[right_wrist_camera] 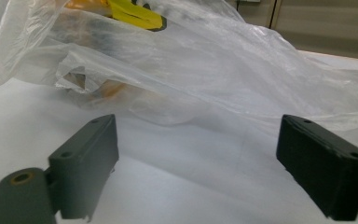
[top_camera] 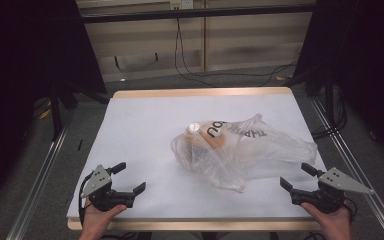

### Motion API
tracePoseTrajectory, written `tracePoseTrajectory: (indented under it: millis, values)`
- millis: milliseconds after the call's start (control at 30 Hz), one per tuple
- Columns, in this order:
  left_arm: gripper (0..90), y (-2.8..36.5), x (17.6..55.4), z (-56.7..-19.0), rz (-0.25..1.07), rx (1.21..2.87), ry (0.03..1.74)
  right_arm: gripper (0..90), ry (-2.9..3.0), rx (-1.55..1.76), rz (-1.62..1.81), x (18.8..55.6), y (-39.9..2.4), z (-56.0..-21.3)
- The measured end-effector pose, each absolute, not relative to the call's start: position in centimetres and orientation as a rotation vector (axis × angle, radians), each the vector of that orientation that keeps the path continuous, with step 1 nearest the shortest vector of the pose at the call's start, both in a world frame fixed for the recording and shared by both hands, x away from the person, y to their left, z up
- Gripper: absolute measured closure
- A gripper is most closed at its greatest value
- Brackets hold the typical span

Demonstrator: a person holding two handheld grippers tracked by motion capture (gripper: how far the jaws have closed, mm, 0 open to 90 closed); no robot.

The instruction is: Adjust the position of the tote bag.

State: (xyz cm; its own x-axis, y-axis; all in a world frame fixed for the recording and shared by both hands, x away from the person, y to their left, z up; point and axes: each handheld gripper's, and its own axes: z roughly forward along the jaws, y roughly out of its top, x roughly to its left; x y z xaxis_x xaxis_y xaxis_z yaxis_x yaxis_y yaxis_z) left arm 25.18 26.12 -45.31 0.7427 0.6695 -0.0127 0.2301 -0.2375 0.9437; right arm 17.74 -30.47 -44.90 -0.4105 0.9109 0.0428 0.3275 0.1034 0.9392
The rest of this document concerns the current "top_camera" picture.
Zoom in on clear printed plastic bag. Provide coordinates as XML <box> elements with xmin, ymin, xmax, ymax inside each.
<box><xmin>170</xmin><ymin>113</ymin><xmax>318</xmax><ymax>194</ymax></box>

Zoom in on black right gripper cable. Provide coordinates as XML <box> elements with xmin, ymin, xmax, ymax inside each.
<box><xmin>343</xmin><ymin>197</ymin><xmax>359</xmax><ymax>218</ymax></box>

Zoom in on black wall cable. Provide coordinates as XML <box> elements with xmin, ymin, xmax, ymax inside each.
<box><xmin>174</xmin><ymin>17</ymin><xmax>298</xmax><ymax>88</ymax></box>

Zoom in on black horizontal bar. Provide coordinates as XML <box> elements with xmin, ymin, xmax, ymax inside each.
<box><xmin>80</xmin><ymin>3</ymin><xmax>316</xmax><ymax>24</ymax></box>

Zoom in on black metal stand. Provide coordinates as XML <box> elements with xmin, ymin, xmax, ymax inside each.
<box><xmin>47</xmin><ymin>78</ymin><xmax>78</xmax><ymax>142</ymax></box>
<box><xmin>323</xmin><ymin>71</ymin><xmax>337</xmax><ymax>132</ymax></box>

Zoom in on black floor cables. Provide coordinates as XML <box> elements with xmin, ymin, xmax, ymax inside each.
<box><xmin>311</xmin><ymin>85</ymin><xmax>348</xmax><ymax>140</ymax></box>

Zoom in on wooden table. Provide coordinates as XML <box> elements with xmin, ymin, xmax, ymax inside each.
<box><xmin>67</xmin><ymin>87</ymin><xmax>328</xmax><ymax>232</ymax></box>

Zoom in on person's right hand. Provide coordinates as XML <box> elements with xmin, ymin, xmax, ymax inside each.
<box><xmin>300</xmin><ymin>201</ymin><xmax>353</xmax><ymax>240</ymax></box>

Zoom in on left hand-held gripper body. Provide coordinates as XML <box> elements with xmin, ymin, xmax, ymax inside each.
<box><xmin>80</xmin><ymin>164</ymin><xmax>136</xmax><ymax>212</ymax></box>

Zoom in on metal floor rail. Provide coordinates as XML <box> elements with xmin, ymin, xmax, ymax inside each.
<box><xmin>5</xmin><ymin>111</ymin><xmax>75</xmax><ymax>240</ymax></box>
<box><xmin>309</xmin><ymin>98</ymin><xmax>384</xmax><ymax>240</ymax></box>

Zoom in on dark curtain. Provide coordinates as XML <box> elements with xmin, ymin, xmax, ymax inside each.
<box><xmin>0</xmin><ymin>0</ymin><xmax>108</xmax><ymax>215</ymax></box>
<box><xmin>292</xmin><ymin>0</ymin><xmax>384</xmax><ymax>162</ymax></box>

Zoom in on person's left hand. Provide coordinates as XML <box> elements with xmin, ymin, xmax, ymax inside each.
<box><xmin>78</xmin><ymin>199</ymin><xmax>128</xmax><ymax>240</ymax></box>

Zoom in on white table mat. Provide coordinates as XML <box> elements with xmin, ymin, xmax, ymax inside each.
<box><xmin>67</xmin><ymin>93</ymin><xmax>328</xmax><ymax>220</ymax></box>

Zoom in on white wall socket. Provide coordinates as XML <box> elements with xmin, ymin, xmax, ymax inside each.
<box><xmin>169</xmin><ymin>0</ymin><xmax>194</xmax><ymax>11</ymax></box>

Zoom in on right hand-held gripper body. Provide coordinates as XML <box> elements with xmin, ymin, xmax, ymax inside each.
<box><xmin>290</xmin><ymin>167</ymin><xmax>375</xmax><ymax>214</ymax></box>

